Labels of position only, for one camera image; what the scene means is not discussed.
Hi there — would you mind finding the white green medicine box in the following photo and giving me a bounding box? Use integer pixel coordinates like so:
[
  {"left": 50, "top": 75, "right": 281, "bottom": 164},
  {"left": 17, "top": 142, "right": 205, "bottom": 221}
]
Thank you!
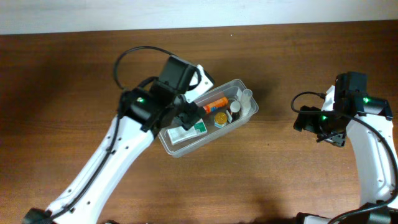
[{"left": 166, "top": 119, "right": 207, "bottom": 145}]

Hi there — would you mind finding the gold lid balm jar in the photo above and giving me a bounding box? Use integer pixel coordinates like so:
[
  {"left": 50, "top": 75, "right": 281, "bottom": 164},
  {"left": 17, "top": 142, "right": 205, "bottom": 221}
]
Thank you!
[{"left": 214, "top": 112, "right": 228, "bottom": 128}]

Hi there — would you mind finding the orange white-capped tube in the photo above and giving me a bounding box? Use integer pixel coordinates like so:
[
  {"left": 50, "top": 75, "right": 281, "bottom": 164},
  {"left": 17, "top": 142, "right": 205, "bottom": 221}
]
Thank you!
[{"left": 203, "top": 97, "right": 228, "bottom": 114}]

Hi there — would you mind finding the clear plastic container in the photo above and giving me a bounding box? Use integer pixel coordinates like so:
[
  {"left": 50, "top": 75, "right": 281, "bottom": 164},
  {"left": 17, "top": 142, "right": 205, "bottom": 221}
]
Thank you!
[{"left": 158, "top": 79, "right": 259, "bottom": 158}]

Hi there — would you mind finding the black white-capped bottle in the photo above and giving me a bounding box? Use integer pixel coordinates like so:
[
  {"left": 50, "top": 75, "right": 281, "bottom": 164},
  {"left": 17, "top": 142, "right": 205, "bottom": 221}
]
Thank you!
[{"left": 226, "top": 101, "right": 241, "bottom": 123}]

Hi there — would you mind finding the white squeeze tube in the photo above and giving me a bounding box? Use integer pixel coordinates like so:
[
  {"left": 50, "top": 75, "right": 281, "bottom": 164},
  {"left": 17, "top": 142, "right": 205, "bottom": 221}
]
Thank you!
[{"left": 239, "top": 89, "right": 252, "bottom": 116}]

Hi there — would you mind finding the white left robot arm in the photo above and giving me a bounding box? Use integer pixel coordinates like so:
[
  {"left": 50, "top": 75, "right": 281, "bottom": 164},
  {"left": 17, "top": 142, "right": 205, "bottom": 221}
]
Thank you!
[{"left": 22, "top": 86, "right": 208, "bottom": 223}]

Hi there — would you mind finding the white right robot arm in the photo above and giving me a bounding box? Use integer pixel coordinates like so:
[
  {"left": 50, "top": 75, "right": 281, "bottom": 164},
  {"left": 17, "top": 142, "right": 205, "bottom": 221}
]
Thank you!
[{"left": 294, "top": 93, "right": 397, "bottom": 223}]

